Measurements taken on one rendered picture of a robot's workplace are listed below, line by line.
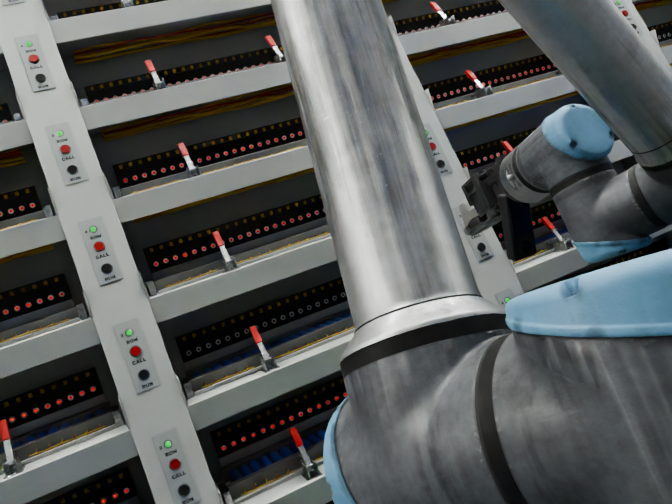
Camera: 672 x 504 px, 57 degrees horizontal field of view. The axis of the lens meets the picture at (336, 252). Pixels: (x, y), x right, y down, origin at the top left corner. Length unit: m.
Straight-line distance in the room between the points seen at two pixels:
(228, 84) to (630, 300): 1.07
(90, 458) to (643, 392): 0.90
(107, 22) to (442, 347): 1.09
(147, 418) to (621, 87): 0.84
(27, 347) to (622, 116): 0.94
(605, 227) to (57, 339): 0.86
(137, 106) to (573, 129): 0.80
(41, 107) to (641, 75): 1.00
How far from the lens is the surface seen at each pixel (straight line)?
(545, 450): 0.39
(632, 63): 0.78
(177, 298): 1.13
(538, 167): 0.94
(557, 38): 0.75
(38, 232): 1.19
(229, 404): 1.11
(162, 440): 1.09
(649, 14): 2.28
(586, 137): 0.91
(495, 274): 1.30
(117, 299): 1.13
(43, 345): 1.13
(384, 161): 0.53
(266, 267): 1.16
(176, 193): 1.20
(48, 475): 1.11
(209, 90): 1.31
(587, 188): 0.90
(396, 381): 0.46
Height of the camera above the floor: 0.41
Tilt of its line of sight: 12 degrees up
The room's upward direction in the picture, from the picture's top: 24 degrees counter-clockwise
